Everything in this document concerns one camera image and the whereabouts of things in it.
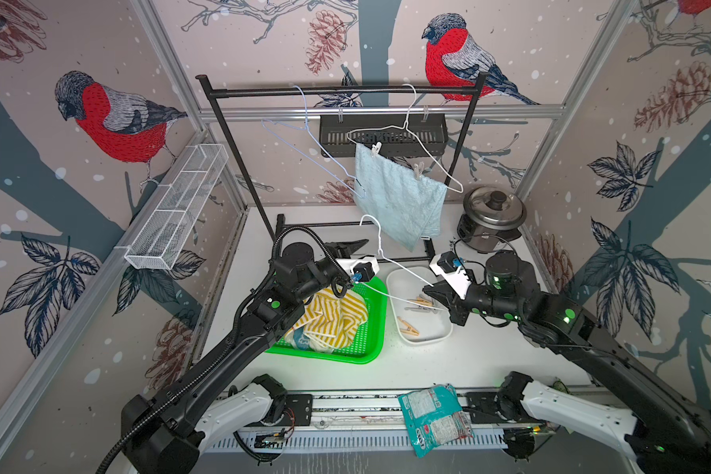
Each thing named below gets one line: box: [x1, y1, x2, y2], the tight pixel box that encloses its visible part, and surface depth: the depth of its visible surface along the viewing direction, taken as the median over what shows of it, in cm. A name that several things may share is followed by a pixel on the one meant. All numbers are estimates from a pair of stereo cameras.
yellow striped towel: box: [284, 286, 368, 354], surface depth 83 cm
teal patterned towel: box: [293, 326, 311, 351], surface depth 85 cm
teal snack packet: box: [396, 383, 475, 459], surface depth 71 cm
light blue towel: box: [353, 142, 448, 252], surface depth 90 cm
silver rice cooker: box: [457, 185, 527, 254], surface depth 97 cm
